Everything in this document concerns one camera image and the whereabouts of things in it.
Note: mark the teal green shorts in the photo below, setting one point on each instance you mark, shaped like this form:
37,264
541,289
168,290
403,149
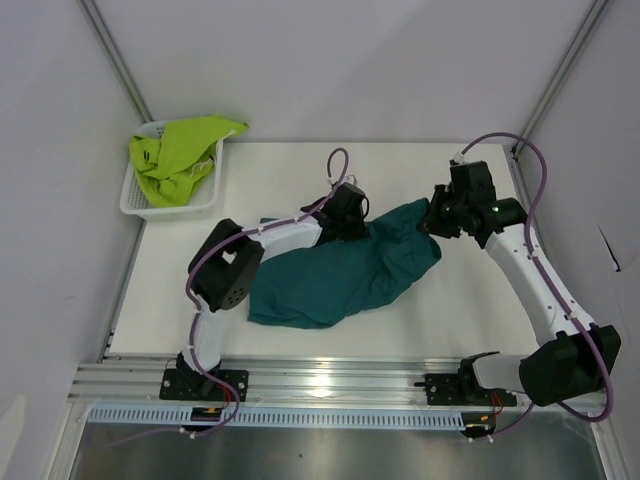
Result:
316,288

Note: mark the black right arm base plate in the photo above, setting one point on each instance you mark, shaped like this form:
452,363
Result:
448,389

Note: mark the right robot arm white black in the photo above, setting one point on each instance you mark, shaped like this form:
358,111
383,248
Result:
574,356

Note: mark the aluminium mounting rail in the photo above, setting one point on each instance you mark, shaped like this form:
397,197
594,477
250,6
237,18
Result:
316,382

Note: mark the left aluminium frame post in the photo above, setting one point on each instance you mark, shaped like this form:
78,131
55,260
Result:
107,42

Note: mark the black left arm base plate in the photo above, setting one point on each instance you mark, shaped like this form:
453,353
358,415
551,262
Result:
181,383

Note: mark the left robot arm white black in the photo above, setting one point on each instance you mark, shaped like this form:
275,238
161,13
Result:
223,270

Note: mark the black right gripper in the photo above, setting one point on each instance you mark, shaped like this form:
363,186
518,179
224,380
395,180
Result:
432,224

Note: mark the white plastic basket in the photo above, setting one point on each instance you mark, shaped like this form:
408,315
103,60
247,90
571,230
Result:
133,201

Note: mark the lime green shorts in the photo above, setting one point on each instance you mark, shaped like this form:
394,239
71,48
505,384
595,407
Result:
171,169

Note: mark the aluminium frame post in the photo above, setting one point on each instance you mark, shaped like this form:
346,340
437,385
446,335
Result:
577,46
107,42

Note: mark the right aluminium frame post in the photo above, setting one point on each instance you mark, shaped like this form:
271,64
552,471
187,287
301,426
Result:
577,46

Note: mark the slotted white cable duct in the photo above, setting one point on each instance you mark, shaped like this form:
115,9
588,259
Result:
278,417

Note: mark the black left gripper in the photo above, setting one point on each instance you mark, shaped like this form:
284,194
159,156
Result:
358,233

